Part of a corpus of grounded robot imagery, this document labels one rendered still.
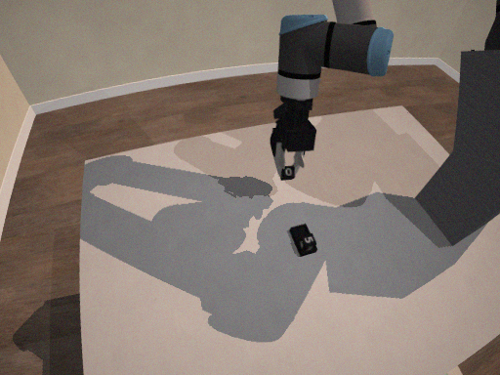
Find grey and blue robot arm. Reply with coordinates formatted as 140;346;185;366
276;0;500;101

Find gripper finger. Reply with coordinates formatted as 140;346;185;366
270;128;285;177
292;151;305;175

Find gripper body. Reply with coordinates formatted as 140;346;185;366
275;96;316;152

